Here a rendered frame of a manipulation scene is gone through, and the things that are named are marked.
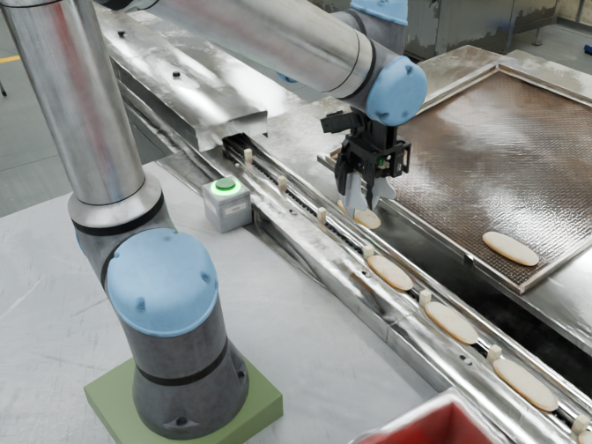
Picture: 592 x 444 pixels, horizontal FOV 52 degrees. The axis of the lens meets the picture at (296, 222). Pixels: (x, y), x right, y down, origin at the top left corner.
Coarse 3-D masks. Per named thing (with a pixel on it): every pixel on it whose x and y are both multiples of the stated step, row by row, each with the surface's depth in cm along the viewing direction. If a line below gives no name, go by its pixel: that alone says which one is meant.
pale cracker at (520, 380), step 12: (504, 360) 85; (504, 372) 83; (516, 372) 83; (528, 372) 83; (516, 384) 81; (528, 384) 81; (540, 384) 81; (528, 396) 80; (540, 396) 80; (552, 396) 80; (540, 408) 79; (552, 408) 79
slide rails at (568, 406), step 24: (240, 144) 140; (264, 168) 131; (312, 216) 116; (336, 216) 116; (336, 240) 109; (360, 240) 109; (456, 312) 94; (480, 336) 90; (480, 360) 86; (576, 408) 79
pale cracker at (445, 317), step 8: (432, 304) 94; (440, 304) 94; (432, 312) 93; (440, 312) 93; (448, 312) 92; (440, 320) 91; (448, 320) 91; (456, 320) 91; (464, 320) 92; (448, 328) 90; (456, 328) 90; (464, 328) 90; (472, 328) 90; (456, 336) 89; (464, 336) 89; (472, 336) 89
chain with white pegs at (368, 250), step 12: (228, 144) 143; (288, 192) 124; (300, 204) 121; (324, 216) 114; (360, 252) 108; (372, 252) 104; (420, 300) 96; (492, 348) 85; (492, 360) 85; (564, 420) 79; (576, 420) 76; (588, 420) 75; (576, 432) 76
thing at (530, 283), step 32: (448, 96) 136; (512, 96) 132; (544, 96) 130; (576, 96) 127; (448, 128) 127; (480, 128) 125; (480, 160) 117; (512, 160) 116; (544, 160) 114; (480, 192) 110; (544, 192) 107; (416, 224) 107; (448, 224) 105; (512, 224) 103; (544, 224) 102; (512, 288) 92
